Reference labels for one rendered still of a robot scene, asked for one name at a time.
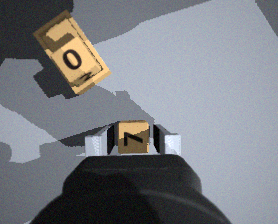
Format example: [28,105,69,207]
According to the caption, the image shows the tan number cube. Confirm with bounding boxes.
[118,120,149,154]
[50,37,102,86]

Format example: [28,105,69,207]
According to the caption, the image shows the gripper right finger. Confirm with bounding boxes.
[153,124,180,156]

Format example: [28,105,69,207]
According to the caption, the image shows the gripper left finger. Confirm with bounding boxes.
[84,125,115,158]

